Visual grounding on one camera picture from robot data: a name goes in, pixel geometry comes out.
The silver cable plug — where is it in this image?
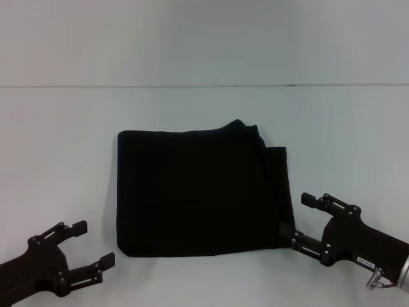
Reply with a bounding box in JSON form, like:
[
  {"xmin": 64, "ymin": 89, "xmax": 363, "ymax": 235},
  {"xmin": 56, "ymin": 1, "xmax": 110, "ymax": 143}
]
[{"xmin": 365, "ymin": 266, "xmax": 385, "ymax": 291}]

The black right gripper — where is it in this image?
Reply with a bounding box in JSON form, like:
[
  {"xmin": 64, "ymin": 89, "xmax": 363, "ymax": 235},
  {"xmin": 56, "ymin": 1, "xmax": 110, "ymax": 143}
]
[{"xmin": 279, "ymin": 192, "xmax": 409, "ymax": 284}]

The black shirt with FREE print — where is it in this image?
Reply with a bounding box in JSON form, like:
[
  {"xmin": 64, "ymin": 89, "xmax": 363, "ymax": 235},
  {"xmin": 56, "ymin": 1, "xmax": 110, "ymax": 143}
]
[{"xmin": 116, "ymin": 118, "xmax": 297, "ymax": 258}]

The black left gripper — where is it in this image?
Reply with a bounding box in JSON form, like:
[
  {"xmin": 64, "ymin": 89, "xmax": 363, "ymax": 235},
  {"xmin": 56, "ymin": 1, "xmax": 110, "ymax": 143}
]
[{"xmin": 0, "ymin": 219, "xmax": 116, "ymax": 304}]

